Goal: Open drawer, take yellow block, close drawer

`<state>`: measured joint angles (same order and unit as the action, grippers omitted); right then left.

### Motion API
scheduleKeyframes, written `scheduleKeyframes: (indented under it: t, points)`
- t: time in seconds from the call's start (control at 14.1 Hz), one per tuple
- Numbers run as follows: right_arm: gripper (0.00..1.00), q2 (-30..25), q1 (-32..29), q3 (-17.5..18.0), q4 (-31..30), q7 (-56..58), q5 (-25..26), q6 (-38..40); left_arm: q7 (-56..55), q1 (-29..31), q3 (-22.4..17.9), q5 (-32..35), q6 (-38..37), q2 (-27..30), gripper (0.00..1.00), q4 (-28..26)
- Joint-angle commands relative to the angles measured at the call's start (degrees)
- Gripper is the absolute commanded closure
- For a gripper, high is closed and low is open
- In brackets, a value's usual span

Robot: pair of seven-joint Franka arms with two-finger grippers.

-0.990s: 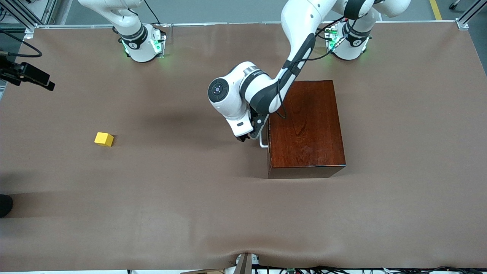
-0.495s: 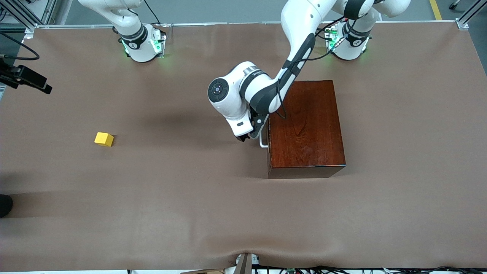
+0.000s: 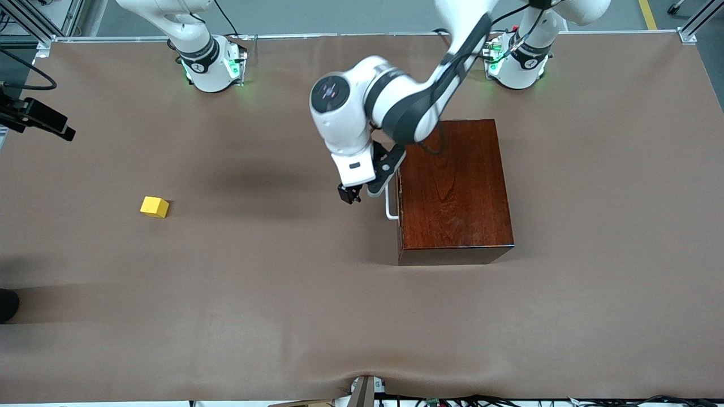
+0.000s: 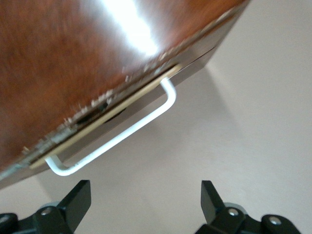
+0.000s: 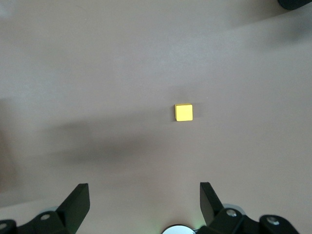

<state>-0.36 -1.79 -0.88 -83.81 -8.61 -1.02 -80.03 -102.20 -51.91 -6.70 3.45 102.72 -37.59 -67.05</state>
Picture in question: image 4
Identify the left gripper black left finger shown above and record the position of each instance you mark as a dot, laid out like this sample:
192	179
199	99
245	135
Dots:
73	204

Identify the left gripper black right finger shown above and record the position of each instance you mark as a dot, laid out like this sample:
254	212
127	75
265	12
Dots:
212	207

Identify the dark wooden drawer cabinet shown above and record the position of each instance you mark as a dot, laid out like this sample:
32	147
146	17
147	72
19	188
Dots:
48	61

